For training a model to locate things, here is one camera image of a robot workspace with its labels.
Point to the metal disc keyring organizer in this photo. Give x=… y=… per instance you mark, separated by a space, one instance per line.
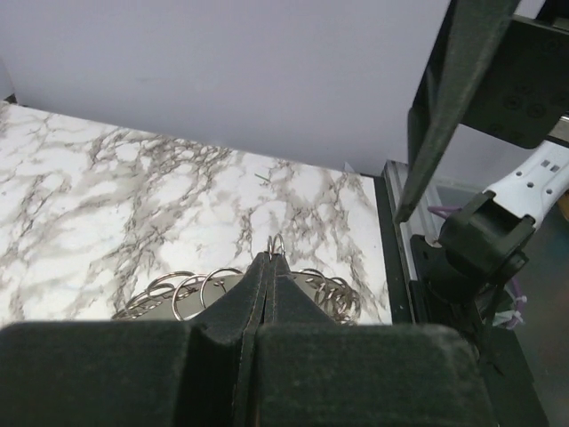
x=231 y=293

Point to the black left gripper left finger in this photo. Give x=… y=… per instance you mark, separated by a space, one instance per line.
x=134 y=373

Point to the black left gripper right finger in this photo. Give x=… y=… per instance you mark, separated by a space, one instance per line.
x=309 y=371

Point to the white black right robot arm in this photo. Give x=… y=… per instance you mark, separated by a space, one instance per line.
x=534 y=187

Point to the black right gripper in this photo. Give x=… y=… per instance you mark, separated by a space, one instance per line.
x=520 y=92

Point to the aluminium frame rail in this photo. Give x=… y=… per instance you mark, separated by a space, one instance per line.
x=395 y=174

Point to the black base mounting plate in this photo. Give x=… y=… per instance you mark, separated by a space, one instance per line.
x=462 y=280

